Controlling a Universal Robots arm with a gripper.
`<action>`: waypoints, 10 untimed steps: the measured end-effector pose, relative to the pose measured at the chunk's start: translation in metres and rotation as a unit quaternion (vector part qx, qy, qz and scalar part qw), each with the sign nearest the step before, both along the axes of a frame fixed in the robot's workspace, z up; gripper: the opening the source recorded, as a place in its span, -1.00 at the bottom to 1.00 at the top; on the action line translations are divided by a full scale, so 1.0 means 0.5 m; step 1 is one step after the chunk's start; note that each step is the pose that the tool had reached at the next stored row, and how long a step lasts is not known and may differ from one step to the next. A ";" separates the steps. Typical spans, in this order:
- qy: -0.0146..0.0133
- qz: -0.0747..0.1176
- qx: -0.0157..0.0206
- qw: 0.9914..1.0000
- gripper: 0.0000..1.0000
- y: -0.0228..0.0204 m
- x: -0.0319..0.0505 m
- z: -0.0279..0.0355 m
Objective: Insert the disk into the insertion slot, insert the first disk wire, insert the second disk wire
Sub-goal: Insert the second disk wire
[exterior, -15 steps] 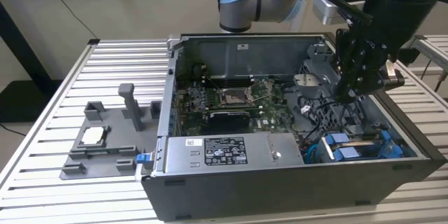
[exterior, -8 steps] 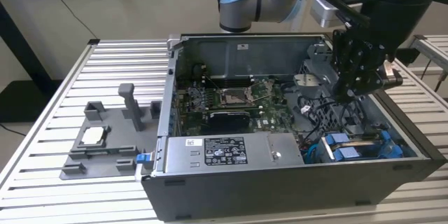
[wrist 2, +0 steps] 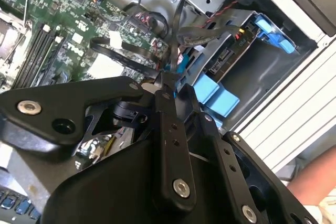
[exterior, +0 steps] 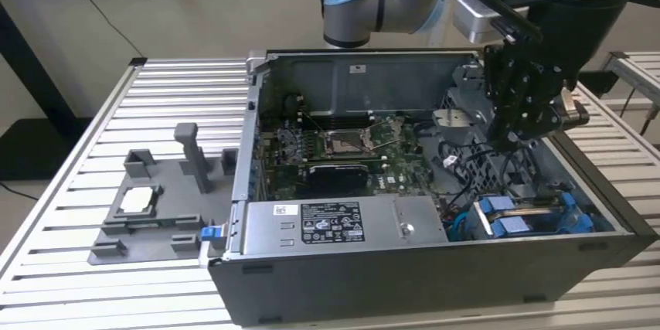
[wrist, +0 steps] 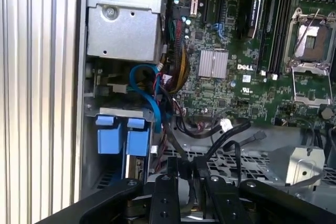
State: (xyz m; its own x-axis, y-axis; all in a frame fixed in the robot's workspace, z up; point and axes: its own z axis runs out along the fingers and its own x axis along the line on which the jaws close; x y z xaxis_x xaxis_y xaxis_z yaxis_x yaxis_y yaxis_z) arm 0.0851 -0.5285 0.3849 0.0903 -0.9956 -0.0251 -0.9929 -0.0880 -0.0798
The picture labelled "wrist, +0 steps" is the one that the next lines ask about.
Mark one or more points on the green Dell motherboard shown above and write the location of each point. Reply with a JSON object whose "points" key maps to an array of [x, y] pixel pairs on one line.
{"points": [[220, 95]]}

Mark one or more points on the round coin battery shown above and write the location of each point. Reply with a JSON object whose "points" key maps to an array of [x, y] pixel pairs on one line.
{"points": [[326, 113]]}

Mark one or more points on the metal socket cover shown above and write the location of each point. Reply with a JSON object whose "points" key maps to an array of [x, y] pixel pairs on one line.
{"points": [[311, 67]]}

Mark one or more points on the silver chipset heatsink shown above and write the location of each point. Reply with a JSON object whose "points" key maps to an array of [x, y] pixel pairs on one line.
{"points": [[213, 64]]}

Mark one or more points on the silver metal bracket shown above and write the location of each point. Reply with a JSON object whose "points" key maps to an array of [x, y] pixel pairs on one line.
{"points": [[304, 161]]}

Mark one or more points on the thin metal locking lever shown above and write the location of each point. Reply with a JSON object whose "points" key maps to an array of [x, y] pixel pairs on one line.
{"points": [[305, 34]]}

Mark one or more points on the silver disk bay frame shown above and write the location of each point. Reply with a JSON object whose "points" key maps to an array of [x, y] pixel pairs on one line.
{"points": [[120, 111]]}

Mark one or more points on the blue disk carrier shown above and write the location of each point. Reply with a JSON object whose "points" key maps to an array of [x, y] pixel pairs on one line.
{"points": [[109, 137]]}

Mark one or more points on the CPU socket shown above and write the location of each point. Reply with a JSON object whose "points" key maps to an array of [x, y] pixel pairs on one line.
{"points": [[315, 40]]}

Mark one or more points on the silver power supply unit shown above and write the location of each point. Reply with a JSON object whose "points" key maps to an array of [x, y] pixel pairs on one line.
{"points": [[123, 32]]}

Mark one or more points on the open PC case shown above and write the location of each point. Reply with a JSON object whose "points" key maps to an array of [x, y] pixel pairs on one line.
{"points": [[275, 134]]}

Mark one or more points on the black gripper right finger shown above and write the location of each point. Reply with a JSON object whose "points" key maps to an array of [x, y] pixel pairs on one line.
{"points": [[275, 203]]}

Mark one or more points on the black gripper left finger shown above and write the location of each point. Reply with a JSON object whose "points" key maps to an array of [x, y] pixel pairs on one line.
{"points": [[110, 200]]}

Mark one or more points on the black graphics card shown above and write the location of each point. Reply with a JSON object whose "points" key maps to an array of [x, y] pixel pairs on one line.
{"points": [[249, 3]]}

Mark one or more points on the perforated metal drive cage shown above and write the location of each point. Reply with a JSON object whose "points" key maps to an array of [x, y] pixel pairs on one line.
{"points": [[249, 165]]}

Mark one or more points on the black RAM slot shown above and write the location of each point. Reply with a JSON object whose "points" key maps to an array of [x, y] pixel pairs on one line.
{"points": [[269, 30], [281, 32]]}

